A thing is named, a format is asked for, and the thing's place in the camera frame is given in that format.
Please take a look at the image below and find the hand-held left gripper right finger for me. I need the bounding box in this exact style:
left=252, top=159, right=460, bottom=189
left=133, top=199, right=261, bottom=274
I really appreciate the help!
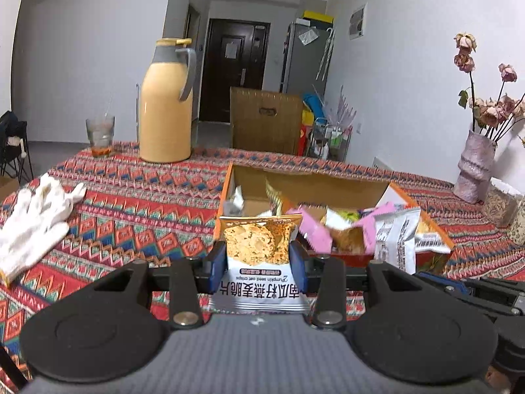
left=290, top=241, right=429, bottom=330

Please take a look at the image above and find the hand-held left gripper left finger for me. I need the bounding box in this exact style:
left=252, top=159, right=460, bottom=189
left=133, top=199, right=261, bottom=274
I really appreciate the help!
left=92, top=241, right=227, bottom=330

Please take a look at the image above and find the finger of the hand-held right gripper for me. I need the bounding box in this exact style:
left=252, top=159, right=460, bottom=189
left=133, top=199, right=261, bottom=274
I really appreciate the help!
left=418, top=271, right=515, bottom=317

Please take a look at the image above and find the pink snack packet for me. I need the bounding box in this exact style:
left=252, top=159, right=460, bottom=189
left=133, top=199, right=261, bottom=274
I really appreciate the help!
left=286, top=207, right=333, bottom=253
left=359, top=202, right=405, bottom=255

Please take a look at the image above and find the orange white oat crisp packet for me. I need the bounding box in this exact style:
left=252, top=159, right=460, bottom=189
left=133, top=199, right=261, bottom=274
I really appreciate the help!
left=207, top=215, right=312, bottom=316

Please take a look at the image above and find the pile of crisp packets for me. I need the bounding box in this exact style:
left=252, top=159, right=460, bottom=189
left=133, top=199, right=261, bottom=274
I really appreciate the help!
left=227, top=186, right=454, bottom=255

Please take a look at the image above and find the yellow biscuit packet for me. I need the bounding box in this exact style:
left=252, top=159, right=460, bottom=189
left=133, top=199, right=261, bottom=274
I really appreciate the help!
left=264, top=177, right=294, bottom=217

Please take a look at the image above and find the white backed snack packet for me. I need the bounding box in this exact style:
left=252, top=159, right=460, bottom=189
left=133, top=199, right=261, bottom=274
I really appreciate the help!
left=374, top=208, right=422, bottom=275

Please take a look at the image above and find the red cardboard snack box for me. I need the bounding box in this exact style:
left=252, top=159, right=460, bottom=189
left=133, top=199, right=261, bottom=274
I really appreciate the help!
left=213, top=162, right=456, bottom=274

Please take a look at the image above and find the pink ceramic vase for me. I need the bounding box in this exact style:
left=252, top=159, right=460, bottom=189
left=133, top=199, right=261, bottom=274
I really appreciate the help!
left=453, top=130, right=498, bottom=204

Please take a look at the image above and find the blue plastic item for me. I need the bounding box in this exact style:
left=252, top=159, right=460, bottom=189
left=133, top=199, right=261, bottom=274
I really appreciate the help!
left=304, top=92, right=325, bottom=126

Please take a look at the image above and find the purple dried grass bunch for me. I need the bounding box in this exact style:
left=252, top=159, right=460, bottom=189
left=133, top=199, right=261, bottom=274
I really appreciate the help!
left=326, top=85, right=357, bottom=128

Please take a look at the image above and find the orange thermos jug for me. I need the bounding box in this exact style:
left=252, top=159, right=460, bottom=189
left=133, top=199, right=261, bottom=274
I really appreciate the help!
left=137, top=38, right=197, bottom=164

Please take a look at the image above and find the drinking glass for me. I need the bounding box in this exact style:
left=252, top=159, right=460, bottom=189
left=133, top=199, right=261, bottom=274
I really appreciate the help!
left=85, top=116, right=116, bottom=158

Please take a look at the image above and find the dried pink rose bouquet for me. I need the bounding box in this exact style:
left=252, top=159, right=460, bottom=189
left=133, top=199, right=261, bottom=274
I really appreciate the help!
left=453, top=32, right=525, bottom=140

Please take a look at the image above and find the white cloth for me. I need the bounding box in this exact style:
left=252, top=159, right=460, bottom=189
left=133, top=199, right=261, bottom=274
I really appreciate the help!
left=0, top=172, right=88, bottom=280

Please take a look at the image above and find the dark entrance door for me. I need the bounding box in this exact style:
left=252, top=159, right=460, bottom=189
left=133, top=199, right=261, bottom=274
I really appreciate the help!
left=199, top=18, right=271, bottom=124

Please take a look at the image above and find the grey refrigerator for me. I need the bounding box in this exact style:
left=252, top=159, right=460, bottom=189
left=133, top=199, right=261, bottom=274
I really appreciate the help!
left=281, top=20, right=335, bottom=97

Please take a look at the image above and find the white folded umbrella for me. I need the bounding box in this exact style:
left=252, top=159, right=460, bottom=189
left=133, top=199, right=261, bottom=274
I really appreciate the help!
left=316, top=28, right=335, bottom=82

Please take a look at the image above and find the clear plastic bag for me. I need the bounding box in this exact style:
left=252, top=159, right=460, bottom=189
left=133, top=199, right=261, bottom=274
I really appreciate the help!
left=297, top=28, right=321, bottom=46

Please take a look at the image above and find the dark cloth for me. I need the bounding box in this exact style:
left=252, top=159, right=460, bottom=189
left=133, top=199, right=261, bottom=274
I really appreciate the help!
left=0, top=111, right=29, bottom=148

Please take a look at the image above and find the yellow and black box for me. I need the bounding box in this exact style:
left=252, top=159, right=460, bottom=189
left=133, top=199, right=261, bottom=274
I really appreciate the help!
left=301, top=9, right=335, bottom=23

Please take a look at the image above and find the wire storage cart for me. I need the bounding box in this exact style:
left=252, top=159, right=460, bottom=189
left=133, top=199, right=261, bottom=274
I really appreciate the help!
left=307, top=125, right=352, bottom=162

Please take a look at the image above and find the black chair frame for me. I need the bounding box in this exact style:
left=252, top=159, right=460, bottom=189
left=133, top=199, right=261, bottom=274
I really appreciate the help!
left=0, top=143, right=34, bottom=182

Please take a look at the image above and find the wall poster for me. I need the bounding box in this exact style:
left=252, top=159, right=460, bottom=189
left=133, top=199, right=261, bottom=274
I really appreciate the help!
left=348, top=4, right=368, bottom=41

